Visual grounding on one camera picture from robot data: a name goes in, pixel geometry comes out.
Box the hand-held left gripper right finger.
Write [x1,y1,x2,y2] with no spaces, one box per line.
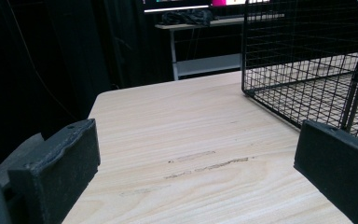
[293,119,358,224]

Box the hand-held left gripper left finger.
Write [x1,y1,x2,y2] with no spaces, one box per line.
[0,118,102,224]

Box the black curtain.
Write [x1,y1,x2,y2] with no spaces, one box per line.
[0,0,175,181]

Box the white desk with metal legs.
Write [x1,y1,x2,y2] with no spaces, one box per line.
[154,12,285,81]

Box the dark cloth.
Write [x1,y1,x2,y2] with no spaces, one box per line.
[160,8,214,27]

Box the monitor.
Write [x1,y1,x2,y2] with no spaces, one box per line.
[142,0,271,14]

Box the thin cable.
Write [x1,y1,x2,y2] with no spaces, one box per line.
[7,0,78,121]

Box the black wire basket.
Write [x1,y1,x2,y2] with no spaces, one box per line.
[241,0,358,147]

